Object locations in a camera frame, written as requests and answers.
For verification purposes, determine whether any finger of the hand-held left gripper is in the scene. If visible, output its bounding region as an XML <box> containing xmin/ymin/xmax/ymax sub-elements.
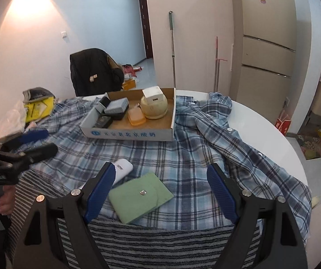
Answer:
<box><xmin>0</xmin><ymin>143</ymin><xmax>58</xmax><ymax>172</ymax></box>
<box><xmin>2</xmin><ymin>129</ymin><xmax>50</xmax><ymax>152</ymax></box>

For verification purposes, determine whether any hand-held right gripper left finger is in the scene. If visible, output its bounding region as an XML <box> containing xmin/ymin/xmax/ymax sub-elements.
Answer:
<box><xmin>17</xmin><ymin>162</ymin><xmax>116</xmax><ymax>269</ymax></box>

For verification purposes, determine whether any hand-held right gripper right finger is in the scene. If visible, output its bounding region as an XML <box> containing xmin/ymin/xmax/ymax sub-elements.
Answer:
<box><xmin>207</xmin><ymin>163</ymin><xmax>308</xmax><ymax>269</ymax></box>

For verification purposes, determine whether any green snap pouch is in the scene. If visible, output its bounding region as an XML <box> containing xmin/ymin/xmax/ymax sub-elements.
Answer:
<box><xmin>108</xmin><ymin>173</ymin><xmax>174</xmax><ymax>225</ymax></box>

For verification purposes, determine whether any white power bank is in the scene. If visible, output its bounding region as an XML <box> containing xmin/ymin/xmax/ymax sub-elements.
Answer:
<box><xmin>112</xmin><ymin>158</ymin><xmax>134</xmax><ymax>186</ymax></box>

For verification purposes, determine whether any shallow cardboard box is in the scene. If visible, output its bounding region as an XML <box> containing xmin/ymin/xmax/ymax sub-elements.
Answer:
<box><xmin>79</xmin><ymin>87</ymin><xmax>176</xmax><ymax>142</ymax></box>

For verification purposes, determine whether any person's left hand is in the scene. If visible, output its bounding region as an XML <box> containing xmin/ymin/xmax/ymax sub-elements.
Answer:
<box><xmin>0</xmin><ymin>183</ymin><xmax>16</xmax><ymax>216</ymax></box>

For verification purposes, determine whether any clear plastic bag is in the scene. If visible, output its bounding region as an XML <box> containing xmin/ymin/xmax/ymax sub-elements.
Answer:
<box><xmin>5</xmin><ymin>101</ymin><xmax>28</xmax><ymax>135</ymax></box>

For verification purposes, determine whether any yellow plastic bag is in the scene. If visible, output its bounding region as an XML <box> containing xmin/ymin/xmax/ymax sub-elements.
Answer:
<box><xmin>23</xmin><ymin>95</ymin><xmax>57</xmax><ymax>123</ymax></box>

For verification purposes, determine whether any grey fabric item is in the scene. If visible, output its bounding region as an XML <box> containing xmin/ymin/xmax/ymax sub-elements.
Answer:
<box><xmin>23</xmin><ymin>88</ymin><xmax>56</xmax><ymax>103</ymax></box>

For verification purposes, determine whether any blue plaid shirt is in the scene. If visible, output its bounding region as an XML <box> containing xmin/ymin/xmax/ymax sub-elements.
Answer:
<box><xmin>29</xmin><ymin>91</ymin><xmax>312</xmax><ymax>245</ymax></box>

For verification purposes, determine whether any black flat case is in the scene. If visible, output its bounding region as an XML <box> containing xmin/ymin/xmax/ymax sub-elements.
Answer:
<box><xmin>91</xmin><ymin>113</ymin><xmax>114</xmax><ymax>130</ymax></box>

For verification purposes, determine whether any grey striped towel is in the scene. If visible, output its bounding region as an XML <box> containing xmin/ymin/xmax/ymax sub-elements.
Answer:
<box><xmin>5</xmin><ymin>168</ymin><xmax>263</xmax><ymax>269</ymax></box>

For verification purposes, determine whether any orange plastic soap box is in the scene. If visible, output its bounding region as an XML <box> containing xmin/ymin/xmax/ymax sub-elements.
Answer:
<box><xmin>128</xmin><ymin>107</ymin><xmax>147</xmax><ymax>126</ymax></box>

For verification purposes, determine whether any grey rectangular box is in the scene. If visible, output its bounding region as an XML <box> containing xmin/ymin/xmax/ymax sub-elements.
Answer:
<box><xmin>103</xmin><ymin>98</ymin><xmax>130</xmax><ymax>115</ymax></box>

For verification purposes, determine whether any black jacket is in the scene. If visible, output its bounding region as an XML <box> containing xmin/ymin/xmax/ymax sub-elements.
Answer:
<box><xmin>70</xmin><ymin>48</ymin><xmax>124</xmax><ymax>97</ymax></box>

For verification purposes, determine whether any red cardboard box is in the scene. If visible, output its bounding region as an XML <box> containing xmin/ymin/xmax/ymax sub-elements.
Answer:
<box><xmin>275</xmin><ymin>109</ymin><xmax>293</xmax><ymax>137</ymax></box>

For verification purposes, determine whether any cream round appliance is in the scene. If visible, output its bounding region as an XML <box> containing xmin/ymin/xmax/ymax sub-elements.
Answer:
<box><xmin>140</xmin><ymin>86</ymin><xmax>169</xmax><ymax>120</ymax></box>

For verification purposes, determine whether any patterned floor mat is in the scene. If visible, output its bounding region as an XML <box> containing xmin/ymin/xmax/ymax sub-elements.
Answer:
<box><xmin>296</xmin><ymin>134</ymin><xmax>321</xmax><ymax>160</ymax></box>

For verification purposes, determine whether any brown garment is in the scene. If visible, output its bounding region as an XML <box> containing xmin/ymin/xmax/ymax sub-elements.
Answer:
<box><xmin>106</xmin><ymin>53</ymin><xmax>122</xmax><ymax>71</ymax></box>

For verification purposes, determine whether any red bag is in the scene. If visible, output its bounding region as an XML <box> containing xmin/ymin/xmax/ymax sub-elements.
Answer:
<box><xmin>121</xmin><ymin>64</ymin><xmax>143</xmax><ymax>77</ymax></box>

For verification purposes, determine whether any beige refrigerator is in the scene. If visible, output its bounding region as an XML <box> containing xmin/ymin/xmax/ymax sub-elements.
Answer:
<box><xmin>230</xmin><ymin>0</ymin><xmax>297</xmax><ymax>118</ymax></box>

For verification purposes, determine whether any dark wooden door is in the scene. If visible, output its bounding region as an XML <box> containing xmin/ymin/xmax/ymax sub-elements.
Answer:
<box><xmin>138</xmin><ymin>0</ymin><xmax>154</xmax><ymax>59</ymax></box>

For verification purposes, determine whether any pink handled broom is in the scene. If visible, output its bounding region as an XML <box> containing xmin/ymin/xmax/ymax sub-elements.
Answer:
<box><xmin>213</xmin><ymin>36</ymin><xmax>228</xmax><ymax>93</ymax></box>

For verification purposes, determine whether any grey handled mop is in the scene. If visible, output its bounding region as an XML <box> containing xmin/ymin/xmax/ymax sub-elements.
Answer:
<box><xmin>168</xmin><ymin>11</ymin><xmax>177</xmax><ymax>89</ymax></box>

